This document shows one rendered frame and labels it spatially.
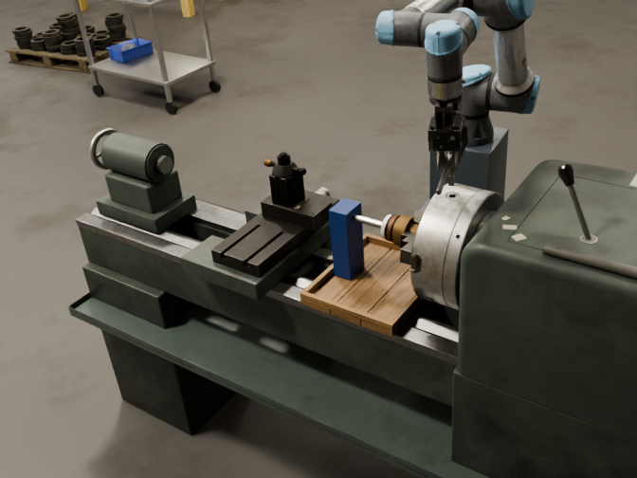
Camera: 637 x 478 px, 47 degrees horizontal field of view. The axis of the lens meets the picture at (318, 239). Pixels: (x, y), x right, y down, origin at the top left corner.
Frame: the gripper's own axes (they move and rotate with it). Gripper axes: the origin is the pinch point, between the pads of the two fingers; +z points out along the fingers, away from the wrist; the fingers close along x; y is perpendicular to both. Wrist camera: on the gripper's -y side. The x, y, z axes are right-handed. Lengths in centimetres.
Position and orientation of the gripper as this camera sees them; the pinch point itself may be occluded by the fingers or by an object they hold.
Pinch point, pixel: (449, 166)
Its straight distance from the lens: 176.7
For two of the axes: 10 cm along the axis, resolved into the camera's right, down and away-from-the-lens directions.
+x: 9.6, 0.4, -2.7
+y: -2.4, 6.2, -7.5
